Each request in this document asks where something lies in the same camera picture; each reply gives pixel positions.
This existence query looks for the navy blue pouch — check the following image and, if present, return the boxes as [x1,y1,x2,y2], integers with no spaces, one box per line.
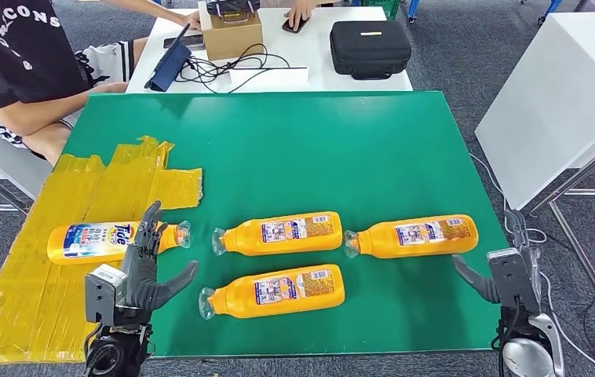
[144,22,193,93]

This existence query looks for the black cables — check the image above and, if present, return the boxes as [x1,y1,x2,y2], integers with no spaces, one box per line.
[175,42,292,95]

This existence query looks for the black carrying case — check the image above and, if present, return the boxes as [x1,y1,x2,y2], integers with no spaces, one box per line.
[329,20,414,81]

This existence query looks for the person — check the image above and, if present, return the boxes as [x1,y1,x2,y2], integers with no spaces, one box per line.
[284,0,319,31]
[0,0,137,167]
[102,0,203,31]

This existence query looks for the dark flat tablet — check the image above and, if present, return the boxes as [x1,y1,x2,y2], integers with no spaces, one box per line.
[162,33,206,49]

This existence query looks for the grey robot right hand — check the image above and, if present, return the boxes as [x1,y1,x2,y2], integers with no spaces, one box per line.
[451,207,544,306]

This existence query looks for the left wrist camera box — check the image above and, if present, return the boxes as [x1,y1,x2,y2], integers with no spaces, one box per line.
[84,263,128,326]

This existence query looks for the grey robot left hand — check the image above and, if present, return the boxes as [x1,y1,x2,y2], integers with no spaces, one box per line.
[119,200,200,314]

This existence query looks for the white flat box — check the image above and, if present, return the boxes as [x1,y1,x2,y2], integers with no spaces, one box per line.
[228,66,310,92]

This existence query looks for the green plastic crate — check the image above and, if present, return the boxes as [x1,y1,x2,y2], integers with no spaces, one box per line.
[360,0,401,19]

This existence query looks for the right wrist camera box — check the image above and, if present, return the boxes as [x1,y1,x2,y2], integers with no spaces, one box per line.
[487,247,542,317]

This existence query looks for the cardboard box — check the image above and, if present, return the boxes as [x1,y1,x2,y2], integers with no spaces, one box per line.
[197,0,265,60]

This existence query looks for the metal stand frame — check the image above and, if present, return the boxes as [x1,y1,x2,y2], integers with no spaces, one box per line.
[528,123,595,350]

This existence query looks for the white desk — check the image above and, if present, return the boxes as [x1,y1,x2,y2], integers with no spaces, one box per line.
[126,5,414,93]

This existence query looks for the white floor cable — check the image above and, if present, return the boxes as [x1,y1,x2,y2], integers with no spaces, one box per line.
[469,152,595,377]

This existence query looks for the white cabinet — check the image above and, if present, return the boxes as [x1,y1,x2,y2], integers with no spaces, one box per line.
[474,11,595,212]

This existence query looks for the black smartphone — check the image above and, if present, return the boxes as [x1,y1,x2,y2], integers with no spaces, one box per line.
[282,14,310,35]

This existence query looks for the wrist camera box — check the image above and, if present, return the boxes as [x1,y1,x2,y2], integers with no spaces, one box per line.
[487,247,542,317]
[84,263,128,326]

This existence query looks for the yellow taped cardboard sheet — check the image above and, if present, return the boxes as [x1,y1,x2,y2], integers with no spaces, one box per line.
[0,135,204,365]

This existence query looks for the orange detergent bottle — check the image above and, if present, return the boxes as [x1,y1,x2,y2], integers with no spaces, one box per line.
[210,210,345,258]
[343,214,480,260]
[198,263,346,321]
[46,220,193,266]

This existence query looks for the black controller device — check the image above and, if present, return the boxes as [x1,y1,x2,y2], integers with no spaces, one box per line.
[206,0,261,23]

